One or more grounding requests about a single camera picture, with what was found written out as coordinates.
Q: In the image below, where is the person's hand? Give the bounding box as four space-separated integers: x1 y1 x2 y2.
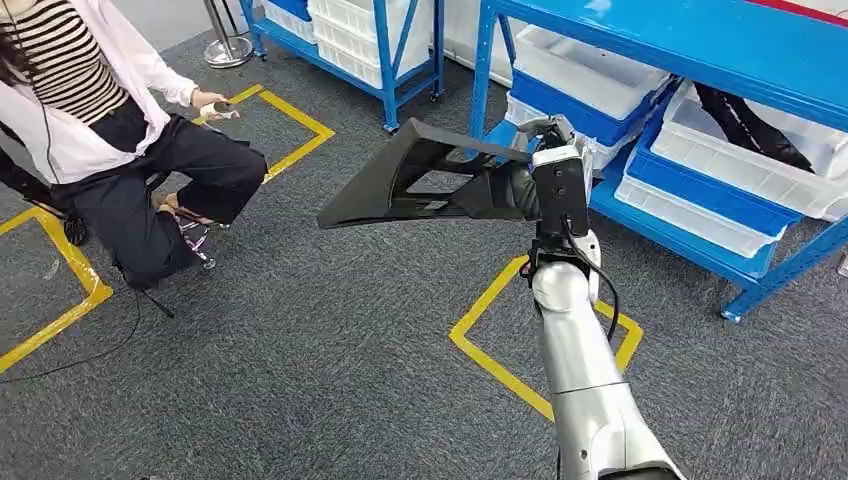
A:
190 89 232 113

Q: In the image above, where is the black plastic trim part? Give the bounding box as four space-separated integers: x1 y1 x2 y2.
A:
692 80 816 175
315 117 541 231

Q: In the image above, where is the chrome stanchion post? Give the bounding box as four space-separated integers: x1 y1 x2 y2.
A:
201 0 256 70

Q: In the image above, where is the blue metal shelf rack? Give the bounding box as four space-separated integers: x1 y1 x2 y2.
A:
466 0 848 324
238 0 446 134

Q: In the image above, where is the person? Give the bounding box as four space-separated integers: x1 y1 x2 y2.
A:
0 0 270 291

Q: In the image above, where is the yellow floor tape square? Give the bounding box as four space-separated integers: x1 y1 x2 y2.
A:
0 206 114 376
449 254 645 423
192 84 336 185

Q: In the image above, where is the white handheld controller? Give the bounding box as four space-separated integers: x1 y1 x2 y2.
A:
198 100 241 123

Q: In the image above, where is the thin black floor cable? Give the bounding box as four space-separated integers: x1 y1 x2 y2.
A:
0 288 177 386

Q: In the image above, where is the black camera cable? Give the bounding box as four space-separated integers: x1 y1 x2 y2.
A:
559 218 621 342

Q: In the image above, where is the black wheeled stool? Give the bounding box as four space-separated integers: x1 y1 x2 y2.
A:
0 145 221 273

